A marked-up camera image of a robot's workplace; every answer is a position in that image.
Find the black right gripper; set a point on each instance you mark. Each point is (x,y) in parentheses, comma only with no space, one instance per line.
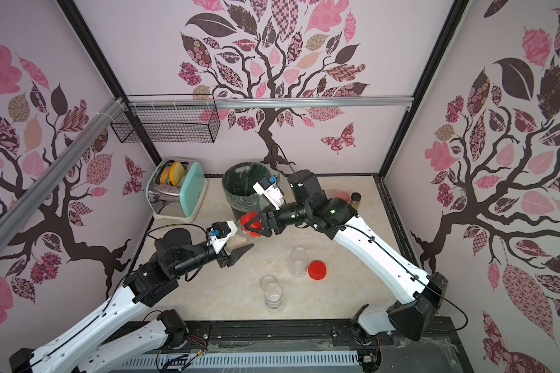
(267,221)

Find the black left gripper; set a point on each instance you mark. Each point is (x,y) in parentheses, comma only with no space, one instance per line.
(230,259)

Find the red jar lid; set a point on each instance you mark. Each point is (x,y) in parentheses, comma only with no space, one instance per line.
(250,224)
(317,270)

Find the oatmeal jar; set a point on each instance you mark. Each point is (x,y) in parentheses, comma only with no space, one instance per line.
(299,261)
(237,241)

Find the black trash bin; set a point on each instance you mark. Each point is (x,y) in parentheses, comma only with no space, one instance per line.
(245,186)

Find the clear jar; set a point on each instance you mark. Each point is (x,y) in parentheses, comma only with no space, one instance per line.
(273,295)

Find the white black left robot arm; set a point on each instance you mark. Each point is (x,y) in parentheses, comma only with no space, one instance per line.
(89,347)

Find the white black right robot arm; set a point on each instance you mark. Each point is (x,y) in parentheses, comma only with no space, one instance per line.
(418,294)

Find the clear plastic bin liner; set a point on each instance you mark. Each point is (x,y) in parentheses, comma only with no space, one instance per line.
(245,191)

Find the pink plastic cup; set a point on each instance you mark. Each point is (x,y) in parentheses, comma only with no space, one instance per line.
(342,195)

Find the brown spice jar black lid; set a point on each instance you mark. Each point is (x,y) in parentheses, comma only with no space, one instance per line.
(355,200)

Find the mint green toaster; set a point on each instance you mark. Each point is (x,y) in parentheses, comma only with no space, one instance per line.
(181,202)

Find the yellow toast slice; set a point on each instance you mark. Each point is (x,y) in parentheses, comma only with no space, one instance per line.
(176,173)

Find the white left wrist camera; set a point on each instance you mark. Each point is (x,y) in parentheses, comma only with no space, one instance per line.
(219,234)

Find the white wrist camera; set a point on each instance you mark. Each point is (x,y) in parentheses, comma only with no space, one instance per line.
(268,188)
(219,234)

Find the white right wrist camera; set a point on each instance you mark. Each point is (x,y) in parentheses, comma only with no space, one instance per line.
(268,188)

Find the back aluminium rail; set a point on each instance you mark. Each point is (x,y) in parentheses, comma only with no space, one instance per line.
(270,102)

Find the aluminium rail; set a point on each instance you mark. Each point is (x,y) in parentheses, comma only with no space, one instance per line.
(270,102)
(38,192)

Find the white slotted cable duct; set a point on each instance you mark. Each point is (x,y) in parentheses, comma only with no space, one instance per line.
(301,361)

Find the black wire basket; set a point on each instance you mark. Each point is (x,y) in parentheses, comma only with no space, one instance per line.
(168,118)

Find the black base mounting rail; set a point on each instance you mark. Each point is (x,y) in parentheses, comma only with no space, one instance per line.
(439,350)

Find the left aluminium rail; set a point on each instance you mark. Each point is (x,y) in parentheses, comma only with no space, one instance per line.
(38,192)

